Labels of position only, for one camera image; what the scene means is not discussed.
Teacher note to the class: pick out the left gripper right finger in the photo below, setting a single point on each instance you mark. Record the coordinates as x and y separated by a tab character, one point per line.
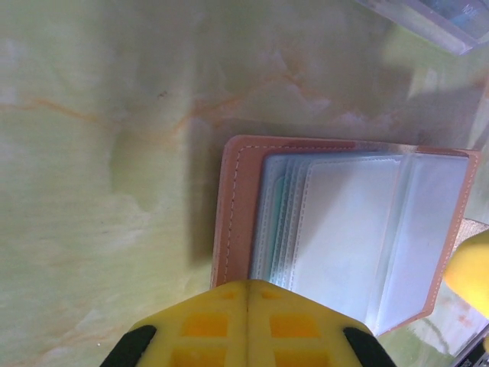
298	329

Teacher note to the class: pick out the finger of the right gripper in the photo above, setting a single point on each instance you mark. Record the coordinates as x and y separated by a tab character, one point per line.
471	275

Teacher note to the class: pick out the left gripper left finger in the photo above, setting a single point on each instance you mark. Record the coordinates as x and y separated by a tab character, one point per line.
214	329

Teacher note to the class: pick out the brown leather card holder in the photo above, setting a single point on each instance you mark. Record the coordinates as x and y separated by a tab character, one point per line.
344	229

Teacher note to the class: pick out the blue plastic card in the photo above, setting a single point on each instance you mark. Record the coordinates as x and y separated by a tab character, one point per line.
458	11

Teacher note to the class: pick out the teal plastic card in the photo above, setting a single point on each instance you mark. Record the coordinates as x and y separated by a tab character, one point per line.
278	214

